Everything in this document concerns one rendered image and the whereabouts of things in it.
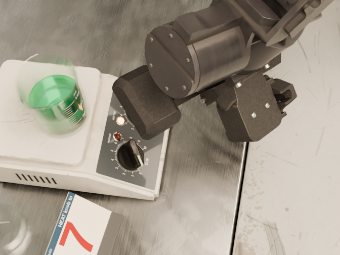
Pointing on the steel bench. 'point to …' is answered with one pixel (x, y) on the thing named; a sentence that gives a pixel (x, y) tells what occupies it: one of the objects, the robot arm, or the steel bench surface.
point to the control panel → (103, 168)
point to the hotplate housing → (130, 191)
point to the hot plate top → (54, 142)
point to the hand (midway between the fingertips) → (179, 90)
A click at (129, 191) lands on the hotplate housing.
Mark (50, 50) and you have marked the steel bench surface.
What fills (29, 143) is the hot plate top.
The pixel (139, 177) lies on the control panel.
